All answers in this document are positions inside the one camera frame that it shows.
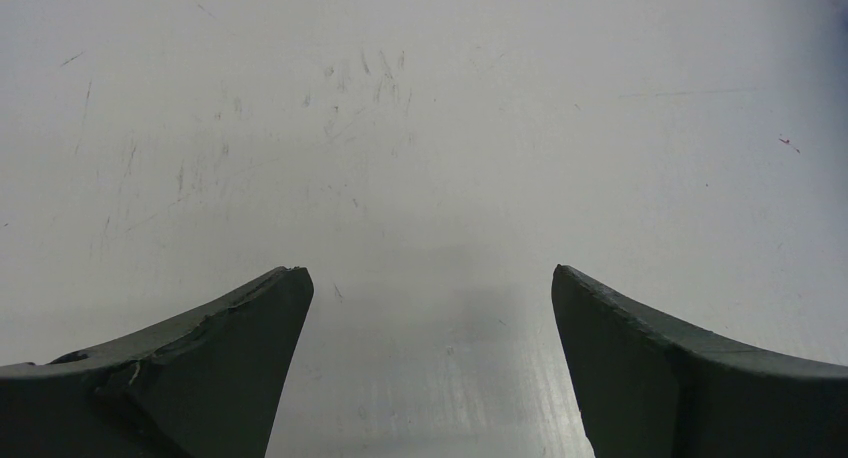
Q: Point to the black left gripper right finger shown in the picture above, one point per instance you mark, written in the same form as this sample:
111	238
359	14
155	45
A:
648	384

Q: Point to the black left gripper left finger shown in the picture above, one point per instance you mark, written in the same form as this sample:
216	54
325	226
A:
204	383

